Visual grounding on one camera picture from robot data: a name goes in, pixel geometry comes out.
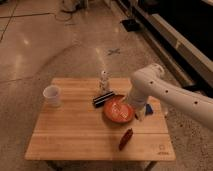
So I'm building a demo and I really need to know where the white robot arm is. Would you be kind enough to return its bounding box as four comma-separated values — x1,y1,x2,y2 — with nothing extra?
126,63,213,131

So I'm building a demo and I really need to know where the blue small object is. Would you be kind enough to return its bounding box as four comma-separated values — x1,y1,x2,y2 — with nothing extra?
145,104,154,115

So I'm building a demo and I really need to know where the red chili pepper toy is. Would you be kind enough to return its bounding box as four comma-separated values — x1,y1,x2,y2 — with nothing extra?
119,128,133,150

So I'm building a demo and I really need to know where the small white bottle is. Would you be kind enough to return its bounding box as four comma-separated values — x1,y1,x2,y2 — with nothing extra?
99,71,110,95

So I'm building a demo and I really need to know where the wooden table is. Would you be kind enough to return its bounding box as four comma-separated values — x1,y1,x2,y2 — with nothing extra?
25,78,176,162

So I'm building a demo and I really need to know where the black floor box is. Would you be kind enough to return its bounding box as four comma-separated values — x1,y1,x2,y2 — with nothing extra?
121,19,140,32

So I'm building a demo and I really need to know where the white plastic cup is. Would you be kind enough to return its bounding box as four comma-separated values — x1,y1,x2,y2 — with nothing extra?
43,85,61,107

